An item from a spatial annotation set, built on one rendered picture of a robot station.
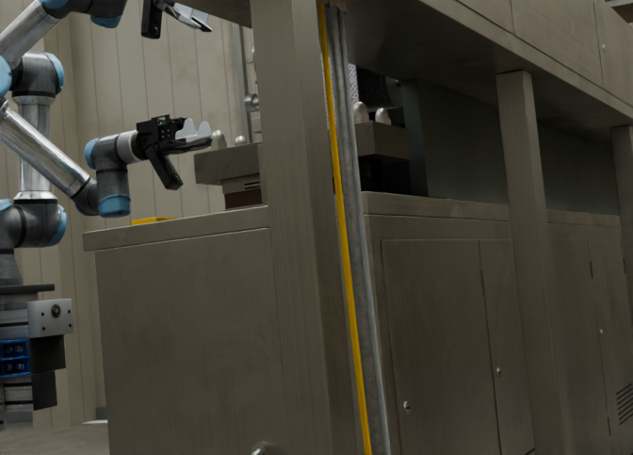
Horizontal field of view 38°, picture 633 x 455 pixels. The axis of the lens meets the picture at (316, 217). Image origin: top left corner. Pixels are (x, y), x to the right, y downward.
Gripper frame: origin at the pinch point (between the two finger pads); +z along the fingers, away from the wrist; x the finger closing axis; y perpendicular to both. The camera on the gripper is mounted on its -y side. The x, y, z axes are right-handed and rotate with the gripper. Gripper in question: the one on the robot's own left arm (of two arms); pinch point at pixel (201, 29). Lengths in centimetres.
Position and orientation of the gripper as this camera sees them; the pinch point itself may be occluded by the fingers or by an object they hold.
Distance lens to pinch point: 221.1
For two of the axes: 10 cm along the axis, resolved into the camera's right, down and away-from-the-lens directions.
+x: 5.0, 0.2, 8.7
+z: 7.2, 5.5, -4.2
